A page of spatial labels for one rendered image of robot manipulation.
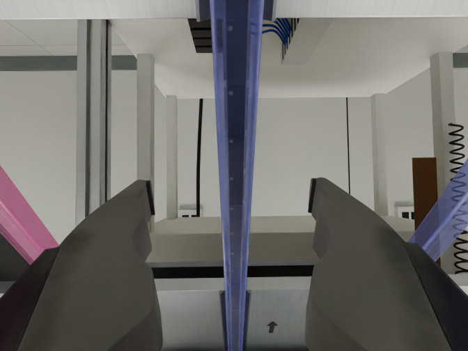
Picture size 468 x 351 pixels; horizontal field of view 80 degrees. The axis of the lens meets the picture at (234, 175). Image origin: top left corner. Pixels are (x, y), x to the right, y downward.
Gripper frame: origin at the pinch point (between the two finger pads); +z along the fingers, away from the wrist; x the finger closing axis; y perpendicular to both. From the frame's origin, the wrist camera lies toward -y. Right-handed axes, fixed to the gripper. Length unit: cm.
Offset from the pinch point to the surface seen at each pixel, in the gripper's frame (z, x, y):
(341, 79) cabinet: 68, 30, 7
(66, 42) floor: 183, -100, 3
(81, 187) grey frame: 28.2, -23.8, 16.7
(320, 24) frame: 36.7, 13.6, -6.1
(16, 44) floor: 185, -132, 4
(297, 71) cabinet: 63, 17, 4
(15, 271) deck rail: 7.2, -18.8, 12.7
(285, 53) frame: 44.9, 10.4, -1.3
